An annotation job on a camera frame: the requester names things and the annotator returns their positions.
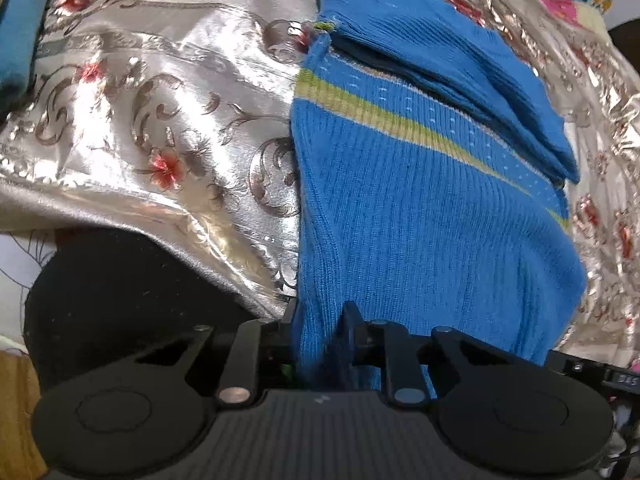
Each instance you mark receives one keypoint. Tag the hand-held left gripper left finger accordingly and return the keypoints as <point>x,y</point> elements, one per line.
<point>289,327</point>

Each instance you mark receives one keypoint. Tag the white line-printed sheet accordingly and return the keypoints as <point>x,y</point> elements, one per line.
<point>20,285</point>

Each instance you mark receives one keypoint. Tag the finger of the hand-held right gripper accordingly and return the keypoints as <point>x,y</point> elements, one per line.
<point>575,364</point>

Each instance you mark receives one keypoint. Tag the blue striped knit sweater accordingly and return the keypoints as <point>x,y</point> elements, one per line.
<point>425,235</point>

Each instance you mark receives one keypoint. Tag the silver floral bedspread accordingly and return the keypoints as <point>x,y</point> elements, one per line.
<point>150,110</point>

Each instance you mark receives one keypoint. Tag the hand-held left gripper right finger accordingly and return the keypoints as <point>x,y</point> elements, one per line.
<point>352,330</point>

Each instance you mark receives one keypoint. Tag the dark cloth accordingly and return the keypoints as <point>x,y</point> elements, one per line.
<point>125,285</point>

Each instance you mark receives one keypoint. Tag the teal cloth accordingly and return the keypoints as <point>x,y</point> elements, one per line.
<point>30,25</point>

